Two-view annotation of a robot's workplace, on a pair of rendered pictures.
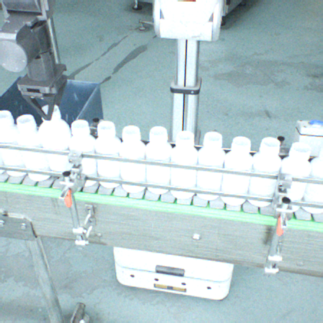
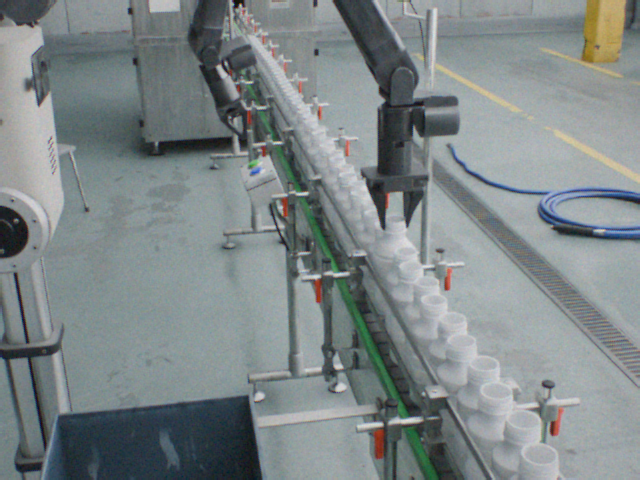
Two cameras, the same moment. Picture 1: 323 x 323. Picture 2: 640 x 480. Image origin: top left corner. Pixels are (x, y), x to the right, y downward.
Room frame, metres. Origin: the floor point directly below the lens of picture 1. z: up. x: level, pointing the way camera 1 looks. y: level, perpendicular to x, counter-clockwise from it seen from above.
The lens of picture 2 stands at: (1.29, 1.37, 1.67)
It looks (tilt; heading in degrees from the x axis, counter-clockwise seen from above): 22 degrees down; 250
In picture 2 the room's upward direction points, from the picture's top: 1 degrees counter-clockwise
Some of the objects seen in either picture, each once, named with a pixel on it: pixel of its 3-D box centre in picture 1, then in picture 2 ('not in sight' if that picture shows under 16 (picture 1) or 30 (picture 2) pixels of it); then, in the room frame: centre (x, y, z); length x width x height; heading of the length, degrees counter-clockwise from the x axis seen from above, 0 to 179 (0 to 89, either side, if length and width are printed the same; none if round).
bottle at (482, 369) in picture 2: not in sight; (480, 421); (0.82, 0.65, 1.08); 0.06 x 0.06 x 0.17
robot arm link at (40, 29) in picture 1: (32, 36); (399, 122); (0.75, 0.24, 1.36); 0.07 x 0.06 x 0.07; 170
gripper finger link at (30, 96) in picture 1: (46, 98); (398, 200); (0.74, 0.24, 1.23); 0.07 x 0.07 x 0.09; 80
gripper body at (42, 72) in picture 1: (40, 65); (395, 159); (0.75, 0.24, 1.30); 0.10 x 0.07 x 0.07; 170
